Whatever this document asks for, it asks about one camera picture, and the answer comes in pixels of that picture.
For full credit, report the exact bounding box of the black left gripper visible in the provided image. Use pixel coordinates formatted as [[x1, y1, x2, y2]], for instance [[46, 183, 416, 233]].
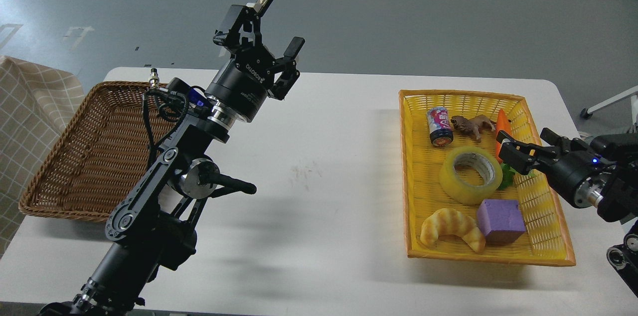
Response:
[[205, 0, 305, 123]]

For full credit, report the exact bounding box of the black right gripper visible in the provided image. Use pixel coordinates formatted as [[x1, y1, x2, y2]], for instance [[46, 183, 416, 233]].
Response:
[[496, 128, 605, 208]]

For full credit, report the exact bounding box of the yellow tape roll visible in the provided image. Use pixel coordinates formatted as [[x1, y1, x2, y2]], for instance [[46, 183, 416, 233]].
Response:
[[438, 146, 503, 205]]

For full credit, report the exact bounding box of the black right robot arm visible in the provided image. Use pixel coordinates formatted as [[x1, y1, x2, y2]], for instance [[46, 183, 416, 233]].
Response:
[[496, 128, 638, 222]]

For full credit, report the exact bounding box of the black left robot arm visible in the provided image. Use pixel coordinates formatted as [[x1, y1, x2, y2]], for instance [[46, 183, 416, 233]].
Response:
[[39, 0, 305, 316]]

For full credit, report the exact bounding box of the orange toy carrot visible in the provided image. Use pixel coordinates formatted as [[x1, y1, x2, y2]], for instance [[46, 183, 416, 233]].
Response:
[[495, 109, 517, 191]]

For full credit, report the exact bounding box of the white chair leg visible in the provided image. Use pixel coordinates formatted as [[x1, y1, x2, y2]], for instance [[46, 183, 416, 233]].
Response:
[[580, 86, 638, 123]]

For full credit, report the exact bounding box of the brown toy animal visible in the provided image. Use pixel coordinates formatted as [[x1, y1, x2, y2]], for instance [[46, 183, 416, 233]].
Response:
[[451, 115, 496, 143]]

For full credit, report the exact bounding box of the purple foam block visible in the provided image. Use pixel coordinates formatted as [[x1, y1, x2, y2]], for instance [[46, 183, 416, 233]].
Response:
[[477, 199, 527, 245]]

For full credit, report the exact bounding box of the yellow plastic basket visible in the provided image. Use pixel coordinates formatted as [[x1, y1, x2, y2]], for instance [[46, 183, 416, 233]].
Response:
[[399, 90, 576, 267]]

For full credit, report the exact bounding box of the small drink can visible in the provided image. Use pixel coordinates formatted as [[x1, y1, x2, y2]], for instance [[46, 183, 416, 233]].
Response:
[[427, 106, 454, 147]]

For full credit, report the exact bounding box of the toy croissant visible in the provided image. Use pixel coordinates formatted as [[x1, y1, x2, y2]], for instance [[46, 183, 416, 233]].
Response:
[[419, 208, 487, 253]]

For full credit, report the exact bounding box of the brown wicker basket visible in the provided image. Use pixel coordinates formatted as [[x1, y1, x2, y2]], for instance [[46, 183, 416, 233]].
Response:
[[18, 81, 149, 222]]

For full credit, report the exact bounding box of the beige checkered cloth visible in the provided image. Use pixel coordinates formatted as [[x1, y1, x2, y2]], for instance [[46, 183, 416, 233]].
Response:
[[0, 55, 85, 254]]

